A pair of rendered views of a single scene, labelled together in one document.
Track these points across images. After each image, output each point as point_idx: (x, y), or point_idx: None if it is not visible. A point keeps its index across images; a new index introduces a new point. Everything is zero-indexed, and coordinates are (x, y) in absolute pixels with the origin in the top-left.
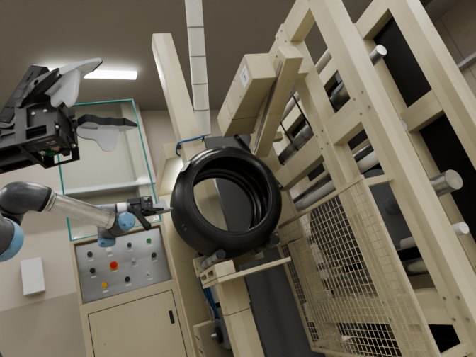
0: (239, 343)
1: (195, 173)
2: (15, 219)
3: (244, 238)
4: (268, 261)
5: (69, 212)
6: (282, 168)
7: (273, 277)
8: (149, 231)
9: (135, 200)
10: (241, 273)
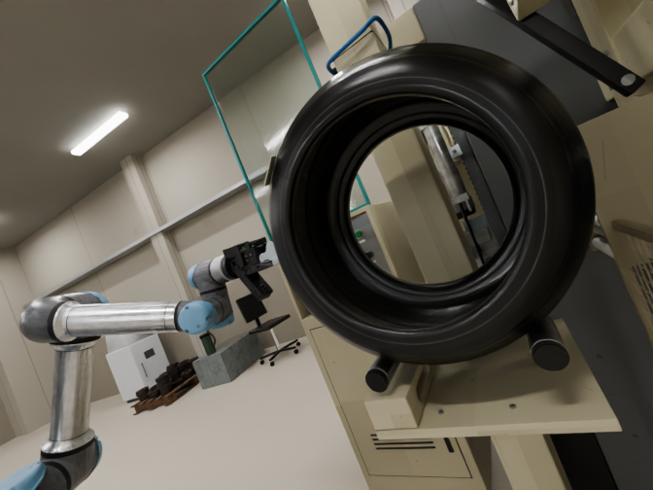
0: (501, 447)
1: (286, 187)
2: (73, 341)
3: (434, 349)
4: (600, 258)
5: (99, 333)
6: (645, 2)
7: (616, 291)
8: (357, 220)
9: (232, 250)
10: (434, 434)
